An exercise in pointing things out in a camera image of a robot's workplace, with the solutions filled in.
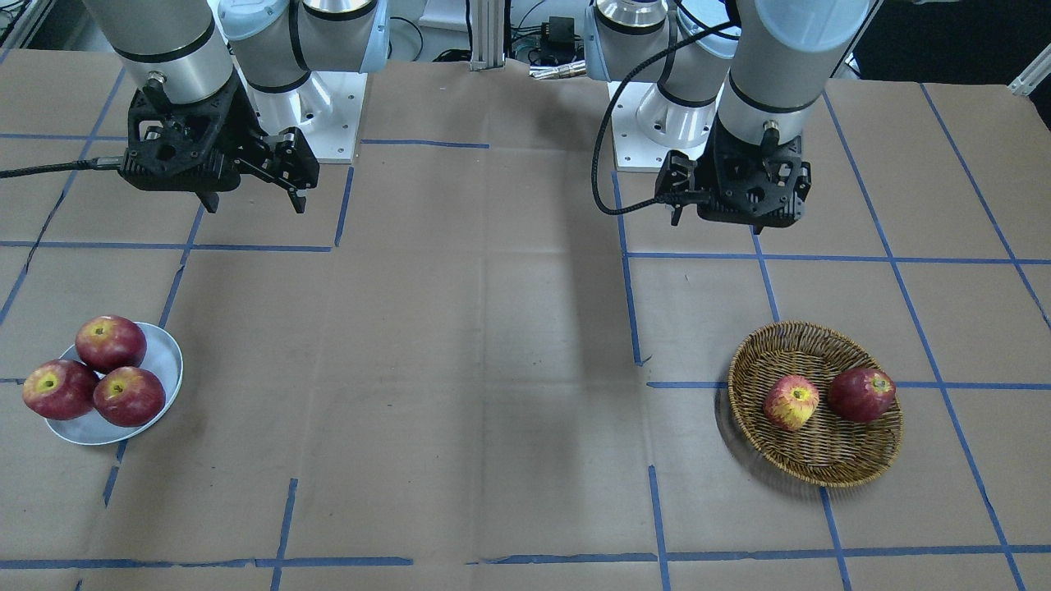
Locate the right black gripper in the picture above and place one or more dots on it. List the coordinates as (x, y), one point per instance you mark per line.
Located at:
(249, 125)

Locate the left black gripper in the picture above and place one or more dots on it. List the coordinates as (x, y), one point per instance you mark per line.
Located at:
(681, 179)

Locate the red yellow streaked apple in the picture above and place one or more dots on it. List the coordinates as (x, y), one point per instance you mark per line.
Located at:
(791, 402)

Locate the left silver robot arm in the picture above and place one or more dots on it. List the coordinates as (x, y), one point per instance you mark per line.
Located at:
(731, 86)

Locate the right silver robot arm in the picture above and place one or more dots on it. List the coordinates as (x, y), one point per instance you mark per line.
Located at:
(273, 46)

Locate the white plate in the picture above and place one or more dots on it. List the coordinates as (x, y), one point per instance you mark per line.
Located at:
(162, 358)

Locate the red apple plate top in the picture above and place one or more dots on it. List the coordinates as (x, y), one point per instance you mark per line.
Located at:
(109, 342)

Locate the red apple plate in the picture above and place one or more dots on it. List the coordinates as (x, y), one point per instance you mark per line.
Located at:
(60, 389)
(109, 342)
(129, 397)

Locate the woven wicker basket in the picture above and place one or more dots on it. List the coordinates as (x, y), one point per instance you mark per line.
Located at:
(828, 450)

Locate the dark red basket apple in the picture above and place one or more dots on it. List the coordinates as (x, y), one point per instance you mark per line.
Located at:
(861, 394)

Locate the black power adapter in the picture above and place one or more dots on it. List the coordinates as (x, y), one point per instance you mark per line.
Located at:
(557, 41)

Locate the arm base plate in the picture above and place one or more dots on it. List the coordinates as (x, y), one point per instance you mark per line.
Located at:
(337, 115)
(640, 139)

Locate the aluminium frame post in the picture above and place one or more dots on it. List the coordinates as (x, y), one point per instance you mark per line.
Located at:
(487, 29)

